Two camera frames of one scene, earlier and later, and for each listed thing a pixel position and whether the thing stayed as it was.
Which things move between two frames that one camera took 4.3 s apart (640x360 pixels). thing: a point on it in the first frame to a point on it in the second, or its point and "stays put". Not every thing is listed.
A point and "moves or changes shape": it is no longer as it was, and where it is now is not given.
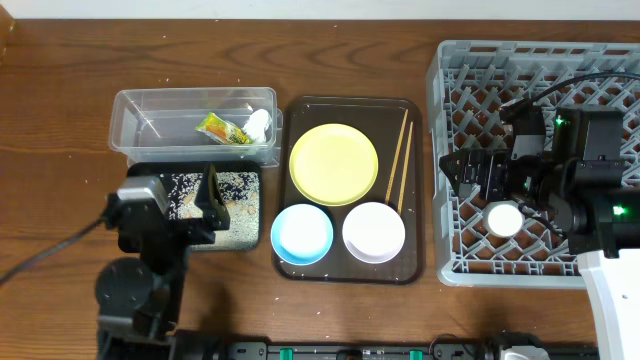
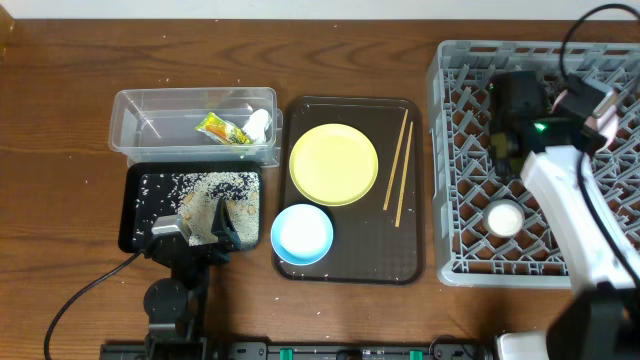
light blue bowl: [301, 234] stays put
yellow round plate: [333, 164] stays put
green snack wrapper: [223, 131] stays put
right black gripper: [495, 160] to [592, 137]
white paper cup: [503, 218] stays put
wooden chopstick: [396, 157] stays put
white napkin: [256, 125] stays put
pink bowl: [373, 232] moves or changes shape
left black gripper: [182, 229] to [198, 243]
